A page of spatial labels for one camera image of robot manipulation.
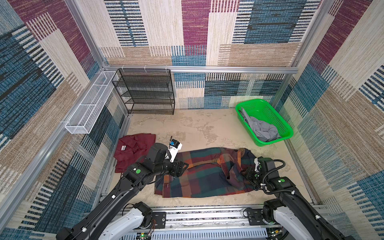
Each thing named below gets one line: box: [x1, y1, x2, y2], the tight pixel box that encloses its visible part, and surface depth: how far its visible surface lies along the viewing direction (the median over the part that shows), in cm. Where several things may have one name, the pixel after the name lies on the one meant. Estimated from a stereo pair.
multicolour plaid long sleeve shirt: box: [154, 147, 257, 198], surface depth 87 cm
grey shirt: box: [239, 107, 282, 142], surface depth 101 cm
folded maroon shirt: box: [113, 133, 156, 173], surface depth 99 cm
